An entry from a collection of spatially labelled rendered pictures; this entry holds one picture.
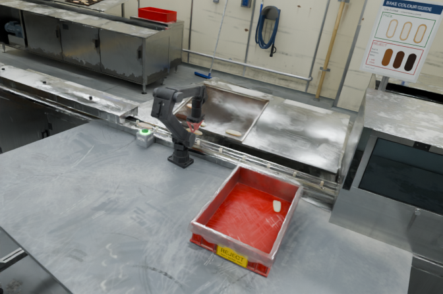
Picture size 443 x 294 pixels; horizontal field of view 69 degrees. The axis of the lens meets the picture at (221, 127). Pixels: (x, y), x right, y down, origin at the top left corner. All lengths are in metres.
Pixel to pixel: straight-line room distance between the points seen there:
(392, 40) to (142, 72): 3.24
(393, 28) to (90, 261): 1.95
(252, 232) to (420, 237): 0.66
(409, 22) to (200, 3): 4.11
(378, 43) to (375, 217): 1.12
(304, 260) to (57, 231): 0.94
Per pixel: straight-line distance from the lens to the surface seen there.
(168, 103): 1.31
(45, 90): 2.36
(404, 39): 2.20
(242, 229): 1.38
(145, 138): 1.80
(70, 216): 1.45
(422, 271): 1.67
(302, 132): 1.98
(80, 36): 5.14
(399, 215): 1.49
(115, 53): 4.76
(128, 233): 1.34
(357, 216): 1.51
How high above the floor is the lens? 1.78
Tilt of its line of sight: 27 degrees down
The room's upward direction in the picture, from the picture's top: 7 degrees clockwise
